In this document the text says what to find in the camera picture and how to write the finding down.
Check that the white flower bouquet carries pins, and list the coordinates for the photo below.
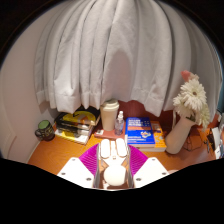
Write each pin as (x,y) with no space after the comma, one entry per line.
(193,96)

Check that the thick black book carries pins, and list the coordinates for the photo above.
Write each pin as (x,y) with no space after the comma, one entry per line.
(74,131)

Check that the dark mug with green inside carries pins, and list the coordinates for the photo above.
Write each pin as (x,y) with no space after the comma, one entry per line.
(46,130)

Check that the white curtain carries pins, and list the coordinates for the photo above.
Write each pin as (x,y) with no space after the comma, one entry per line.
(116,50)

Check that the white computer mouse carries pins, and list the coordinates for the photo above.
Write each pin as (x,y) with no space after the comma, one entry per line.
(114,175)

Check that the clear spray bottle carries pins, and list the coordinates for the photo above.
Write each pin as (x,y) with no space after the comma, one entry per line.
(119,126)

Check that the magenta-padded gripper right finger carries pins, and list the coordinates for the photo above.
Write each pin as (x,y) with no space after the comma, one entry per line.
(150,171)

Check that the cream tumbler with lid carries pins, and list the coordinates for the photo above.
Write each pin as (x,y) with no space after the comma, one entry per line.
(109,116)

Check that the yellow and white book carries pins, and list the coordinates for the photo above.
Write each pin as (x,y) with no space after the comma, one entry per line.
(71,137)

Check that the red-brown book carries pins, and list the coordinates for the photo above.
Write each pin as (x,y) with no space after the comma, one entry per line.
(106,134)

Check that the thin black book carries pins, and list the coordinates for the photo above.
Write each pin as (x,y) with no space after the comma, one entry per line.
(75,126)

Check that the orange book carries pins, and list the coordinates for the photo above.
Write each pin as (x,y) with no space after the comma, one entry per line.
(160,138)

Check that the white ceramic vase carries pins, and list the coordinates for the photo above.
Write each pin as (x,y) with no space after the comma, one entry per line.
(178,138)

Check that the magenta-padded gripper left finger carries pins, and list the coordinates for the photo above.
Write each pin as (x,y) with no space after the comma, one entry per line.
(75,171)

